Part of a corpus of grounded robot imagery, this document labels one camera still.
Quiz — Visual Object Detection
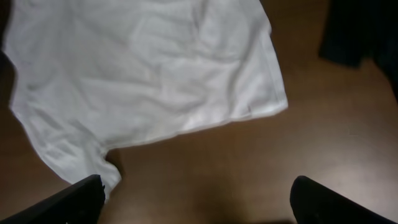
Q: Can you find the white t-shirt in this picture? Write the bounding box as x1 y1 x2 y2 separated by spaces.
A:
4 0 288 194

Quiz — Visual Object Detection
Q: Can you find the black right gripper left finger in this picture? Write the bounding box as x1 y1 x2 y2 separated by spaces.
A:
1 174 105 224

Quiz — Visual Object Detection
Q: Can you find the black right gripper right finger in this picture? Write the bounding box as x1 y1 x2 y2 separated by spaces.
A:
290 175 397 224

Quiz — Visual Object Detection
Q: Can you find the dark garment right side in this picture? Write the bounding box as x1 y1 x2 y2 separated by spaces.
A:
318 0 397 96

